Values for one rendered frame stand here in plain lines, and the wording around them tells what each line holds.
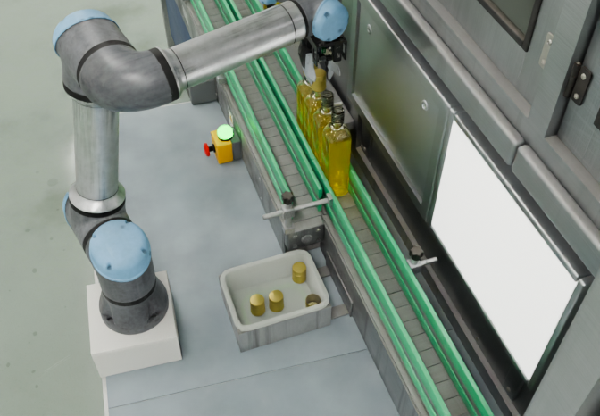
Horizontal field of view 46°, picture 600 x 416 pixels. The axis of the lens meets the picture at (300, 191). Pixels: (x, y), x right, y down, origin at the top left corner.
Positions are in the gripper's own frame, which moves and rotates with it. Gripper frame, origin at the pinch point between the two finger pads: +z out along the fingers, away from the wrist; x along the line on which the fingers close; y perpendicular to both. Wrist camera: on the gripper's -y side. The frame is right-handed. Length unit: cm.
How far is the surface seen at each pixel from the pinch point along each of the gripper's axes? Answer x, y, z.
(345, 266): -6.2, 34.8, 27.7
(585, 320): -23, 106, -65
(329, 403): -19, 59, 40
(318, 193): -6.5, 17.6, 20.3
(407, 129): 12.5, 22.2, 2.0
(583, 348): -23, 107, -62
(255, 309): -28, 34, 35
